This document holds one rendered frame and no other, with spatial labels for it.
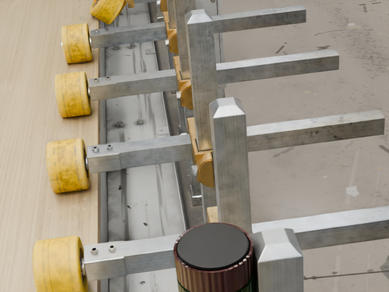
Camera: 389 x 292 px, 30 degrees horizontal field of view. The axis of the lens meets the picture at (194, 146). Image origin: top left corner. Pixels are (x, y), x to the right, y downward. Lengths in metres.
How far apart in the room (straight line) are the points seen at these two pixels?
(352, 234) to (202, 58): 0.31
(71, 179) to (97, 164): 0.05
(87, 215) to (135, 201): 0.52
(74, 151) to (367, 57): 2.75
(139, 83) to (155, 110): 0.62
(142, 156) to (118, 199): 0.51
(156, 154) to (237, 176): 0.33
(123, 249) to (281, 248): 0.39
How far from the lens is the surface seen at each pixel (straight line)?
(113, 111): 1.98
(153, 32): 1.56
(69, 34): 1.55
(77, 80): 1.32
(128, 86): 1.33
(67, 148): 1.11
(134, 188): 1.64
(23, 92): 1.50
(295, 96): 3.34
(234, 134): 0.77
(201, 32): 0.99
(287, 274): 0.56
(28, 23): 1.87
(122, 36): 1.56
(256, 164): 2.84
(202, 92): 1.02
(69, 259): 0.89
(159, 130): 1.84
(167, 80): 1.33
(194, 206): 1.42
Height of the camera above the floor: 1.52
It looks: 30 degrees down
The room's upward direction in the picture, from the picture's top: 6 degrees counter-clockwise
